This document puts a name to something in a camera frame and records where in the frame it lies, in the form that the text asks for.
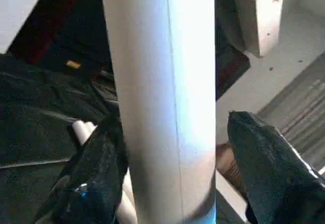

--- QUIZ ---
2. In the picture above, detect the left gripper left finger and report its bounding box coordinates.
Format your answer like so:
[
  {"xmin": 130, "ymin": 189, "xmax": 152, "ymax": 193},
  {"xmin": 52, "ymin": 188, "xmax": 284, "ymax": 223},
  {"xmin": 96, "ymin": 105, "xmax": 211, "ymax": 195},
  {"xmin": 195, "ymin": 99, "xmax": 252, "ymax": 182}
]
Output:
[{"xmin": 36, "ymin": 115, "xmax": 130, "ymax": 224}]

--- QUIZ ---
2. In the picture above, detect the dark cabinet with yellow label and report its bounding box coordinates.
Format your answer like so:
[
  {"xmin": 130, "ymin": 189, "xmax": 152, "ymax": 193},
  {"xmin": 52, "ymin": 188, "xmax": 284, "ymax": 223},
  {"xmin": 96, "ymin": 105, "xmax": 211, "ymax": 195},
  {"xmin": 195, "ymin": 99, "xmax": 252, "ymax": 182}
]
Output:
[{"xmin": 10, "ymin": 0, "xmax": 110, "ymax": 82}]

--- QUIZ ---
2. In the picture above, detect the grey striped floor mat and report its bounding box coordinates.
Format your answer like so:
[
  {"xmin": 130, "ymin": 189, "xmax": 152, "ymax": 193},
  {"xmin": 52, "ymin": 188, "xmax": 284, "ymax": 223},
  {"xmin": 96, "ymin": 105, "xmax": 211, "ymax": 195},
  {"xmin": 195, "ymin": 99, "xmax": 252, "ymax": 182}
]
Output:
[{"xmin": 258, "ymin": 55, "xmax": 325, "ymax": 170}]

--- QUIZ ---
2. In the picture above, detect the black work mat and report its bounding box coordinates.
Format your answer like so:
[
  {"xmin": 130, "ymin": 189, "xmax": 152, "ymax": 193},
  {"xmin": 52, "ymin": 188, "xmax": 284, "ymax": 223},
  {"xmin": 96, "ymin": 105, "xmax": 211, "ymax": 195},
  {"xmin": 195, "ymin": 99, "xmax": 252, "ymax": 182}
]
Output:
[{"xmin": 0, "ymin": 53, "xmax": 123, "ymax": 224}]

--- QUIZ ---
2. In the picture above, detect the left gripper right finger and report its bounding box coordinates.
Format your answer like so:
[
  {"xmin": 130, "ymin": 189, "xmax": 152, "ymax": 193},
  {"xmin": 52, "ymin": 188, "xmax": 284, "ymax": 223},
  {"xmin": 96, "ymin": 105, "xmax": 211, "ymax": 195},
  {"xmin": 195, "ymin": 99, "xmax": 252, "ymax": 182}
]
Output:
[{"xmin": 227, "ymin": 111, "xmax": 325, "ymax": 224}]

